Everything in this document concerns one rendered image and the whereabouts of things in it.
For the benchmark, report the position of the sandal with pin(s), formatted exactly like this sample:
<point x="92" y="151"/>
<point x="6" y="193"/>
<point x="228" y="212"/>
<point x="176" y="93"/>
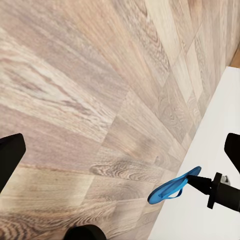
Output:
<point x="171" y="187"/>

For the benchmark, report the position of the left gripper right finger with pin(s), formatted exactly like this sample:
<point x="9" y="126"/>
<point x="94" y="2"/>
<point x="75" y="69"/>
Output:
<point x="232" y="149"/>

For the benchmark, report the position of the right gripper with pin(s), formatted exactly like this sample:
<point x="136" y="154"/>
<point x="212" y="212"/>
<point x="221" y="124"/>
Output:
<point x="218" y="192"/>

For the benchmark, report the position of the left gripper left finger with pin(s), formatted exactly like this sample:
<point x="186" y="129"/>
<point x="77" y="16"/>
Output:
<point x="12" y="150"/>

